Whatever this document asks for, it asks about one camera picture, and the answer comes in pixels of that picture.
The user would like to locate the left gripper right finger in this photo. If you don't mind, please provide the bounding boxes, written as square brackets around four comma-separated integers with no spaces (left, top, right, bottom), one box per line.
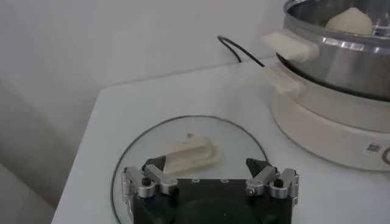
[245,157,300,200]

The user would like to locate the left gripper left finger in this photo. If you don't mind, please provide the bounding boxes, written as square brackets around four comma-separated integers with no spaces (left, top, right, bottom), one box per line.
[121,155,179,201]

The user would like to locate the glass lid with cream handle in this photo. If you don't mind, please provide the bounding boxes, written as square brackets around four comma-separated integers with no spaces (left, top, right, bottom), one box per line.
[110,114,271,224]

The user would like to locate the white steamed baozi bun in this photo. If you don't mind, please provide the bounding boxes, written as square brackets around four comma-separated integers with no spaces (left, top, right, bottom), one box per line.
[324,6,373,36]

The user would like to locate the cream electric cooker base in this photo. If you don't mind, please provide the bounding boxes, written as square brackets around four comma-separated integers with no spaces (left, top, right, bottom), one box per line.
[263,62,390,172]

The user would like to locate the black cooker power cord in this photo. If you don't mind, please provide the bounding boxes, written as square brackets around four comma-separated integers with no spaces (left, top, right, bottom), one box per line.
[217,35,266,68]

